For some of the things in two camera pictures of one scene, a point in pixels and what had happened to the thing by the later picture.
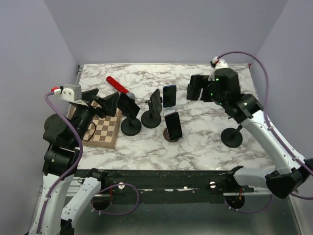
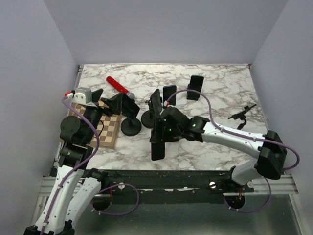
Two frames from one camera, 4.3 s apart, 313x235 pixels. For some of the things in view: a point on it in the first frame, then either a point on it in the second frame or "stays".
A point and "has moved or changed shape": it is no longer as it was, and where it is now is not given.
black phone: (156, 102) stays
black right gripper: (199, 81) → (164, 137)
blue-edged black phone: (169, 96) stays
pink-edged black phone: (173, 126) has moved or changed shape
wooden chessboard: (102, 131) stays
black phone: (127, 105) stays
